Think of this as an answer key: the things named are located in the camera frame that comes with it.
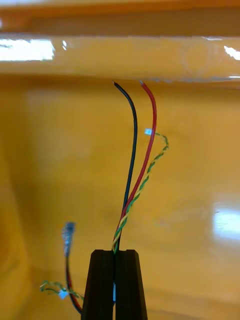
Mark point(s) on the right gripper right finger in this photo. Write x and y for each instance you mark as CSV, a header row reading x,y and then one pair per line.
x,y
130,287

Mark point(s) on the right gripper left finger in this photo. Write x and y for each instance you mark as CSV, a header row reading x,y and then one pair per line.
x,y
100,287

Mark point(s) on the yellow-orange plastic bin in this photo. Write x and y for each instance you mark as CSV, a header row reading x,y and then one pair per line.
x,y
62,162

